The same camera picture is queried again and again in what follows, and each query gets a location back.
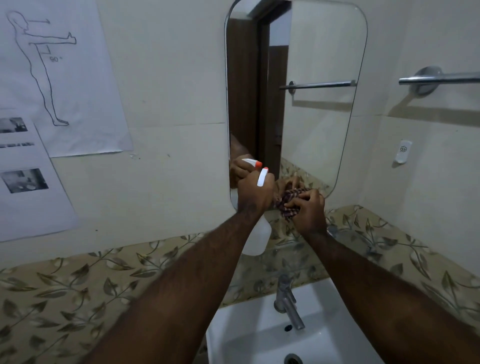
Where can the person's left hand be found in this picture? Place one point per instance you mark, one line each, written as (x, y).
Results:
(252, 195)

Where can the person's right hand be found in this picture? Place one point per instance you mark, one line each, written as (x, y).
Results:
(309, 213)

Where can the person's right fingers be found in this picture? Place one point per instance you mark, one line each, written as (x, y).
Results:
(300, 198)

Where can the person's left fingers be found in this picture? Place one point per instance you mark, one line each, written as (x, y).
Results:
(267, 189)

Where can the checkered cleaning cloth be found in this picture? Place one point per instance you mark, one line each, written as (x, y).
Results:
(288, 204)

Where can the white spray bottle orange nozzle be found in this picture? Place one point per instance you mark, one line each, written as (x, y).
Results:
(258, 228)

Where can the person's right forearm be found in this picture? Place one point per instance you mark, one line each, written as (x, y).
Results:
(386, 303)

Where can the person's left forearm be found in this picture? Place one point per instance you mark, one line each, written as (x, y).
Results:
(180, 296)

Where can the chrome sink faucet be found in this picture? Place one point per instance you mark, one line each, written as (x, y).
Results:
(288, 302)

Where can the white ceramic sink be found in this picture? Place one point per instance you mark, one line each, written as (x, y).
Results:
(292, 330)

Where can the chrome towel bar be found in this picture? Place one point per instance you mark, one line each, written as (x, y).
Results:
(437, 78)

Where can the paper poster with body outline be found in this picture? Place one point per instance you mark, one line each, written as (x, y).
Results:
(60, 75)

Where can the paper sheet with photos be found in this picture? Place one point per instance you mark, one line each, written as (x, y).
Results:
(26, 176)

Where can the rounded wall mirror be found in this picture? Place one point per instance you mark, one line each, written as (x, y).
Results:
(292, 97)

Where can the white wall hook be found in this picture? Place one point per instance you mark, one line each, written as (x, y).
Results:
(402, 151)

